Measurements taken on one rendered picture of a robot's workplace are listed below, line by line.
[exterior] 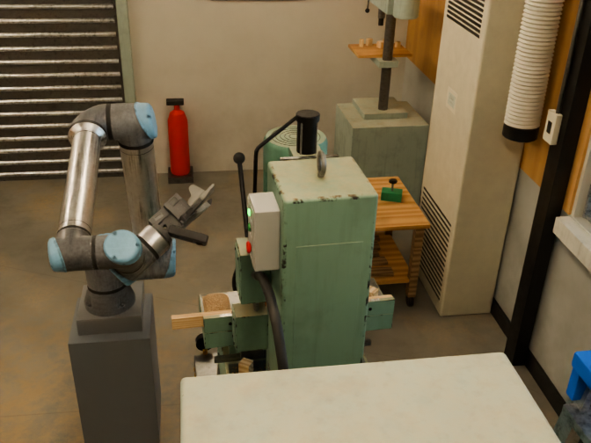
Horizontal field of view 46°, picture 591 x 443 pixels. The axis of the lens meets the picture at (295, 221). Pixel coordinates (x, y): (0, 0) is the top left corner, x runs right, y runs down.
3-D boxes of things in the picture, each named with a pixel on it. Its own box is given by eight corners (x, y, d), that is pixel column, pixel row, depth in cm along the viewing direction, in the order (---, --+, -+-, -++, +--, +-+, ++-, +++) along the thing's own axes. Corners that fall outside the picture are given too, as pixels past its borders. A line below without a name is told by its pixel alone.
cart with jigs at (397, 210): (390, 254, 424) (399, 157, 393) (419, 309, 375) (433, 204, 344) (283, 261, 414) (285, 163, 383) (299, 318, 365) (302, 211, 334)
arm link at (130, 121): (133, 261, 272) (106, 93, 223) (178, 258, 274) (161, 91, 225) (131, 289, 260) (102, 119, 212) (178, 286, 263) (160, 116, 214)
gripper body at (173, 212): (178, 190, 197) (147, 219, 194) (200, 211, 197) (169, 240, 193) (178, 198, 204) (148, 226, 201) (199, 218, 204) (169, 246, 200)
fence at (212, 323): (391, 310, 222) (393, 296, 219) (393, 314, 221) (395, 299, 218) (203, 330, 211) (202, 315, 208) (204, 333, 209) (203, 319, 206)
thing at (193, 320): (346, 308, 223) (347, 297, 221) (348, 311, 221) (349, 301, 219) (171, 325, 212) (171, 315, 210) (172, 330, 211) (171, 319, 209)
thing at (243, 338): (264, 333, 201) (264, 299, 195) (267, 349, 195) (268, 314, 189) (231, 337, 199) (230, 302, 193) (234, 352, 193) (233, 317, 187)
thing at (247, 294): (265, 282, 190) (266, 235, 182) (271, 301, 182) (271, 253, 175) (234, 286, 188) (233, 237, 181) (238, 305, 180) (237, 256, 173)
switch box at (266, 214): (272, 248, 173) (273, 191, 165) (280, 270, 164) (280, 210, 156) (247, 250, 172) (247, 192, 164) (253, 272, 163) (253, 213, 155)
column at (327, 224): (339, 374, 210) (354, 155, 175) (359, 427, 191) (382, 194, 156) (265, 382, 206) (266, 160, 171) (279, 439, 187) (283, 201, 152)
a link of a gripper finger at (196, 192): (198, 174, 193) (178, 197, 196) (213, 188, 193) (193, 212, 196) (202, 172, 196) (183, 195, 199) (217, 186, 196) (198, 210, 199)
